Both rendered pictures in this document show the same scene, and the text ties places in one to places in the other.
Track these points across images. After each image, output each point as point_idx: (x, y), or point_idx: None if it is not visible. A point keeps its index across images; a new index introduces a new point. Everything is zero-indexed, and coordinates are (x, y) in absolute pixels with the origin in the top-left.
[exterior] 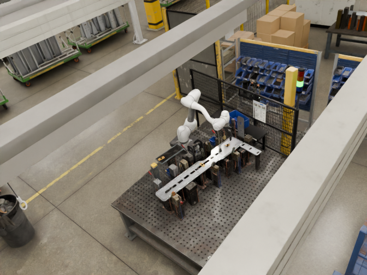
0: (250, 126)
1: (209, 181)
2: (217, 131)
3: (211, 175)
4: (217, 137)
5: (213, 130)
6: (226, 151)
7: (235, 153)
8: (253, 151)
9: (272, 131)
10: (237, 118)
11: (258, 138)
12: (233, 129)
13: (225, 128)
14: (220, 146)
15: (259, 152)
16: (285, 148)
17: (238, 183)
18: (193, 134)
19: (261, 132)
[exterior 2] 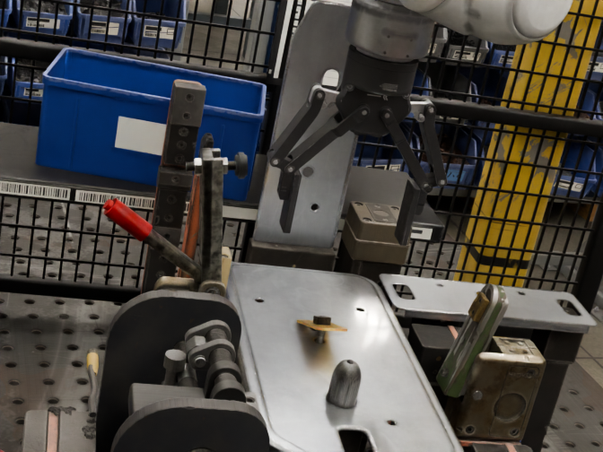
0: (257, 163)
1: None
2: (222, 187)
3: None
4: (170, 287)
5: (126, 205)
6: (393, 386)
7: (520, 355)
8: (543, 312)
9: (449, 154)
10: (299, 41)
11: (438, 220)
12: (184, 197)
13: (403, 83)
14: (271, 363)
15: (575, 303)
16: (521, 274)
17: None
18: None
19: (387, 185)
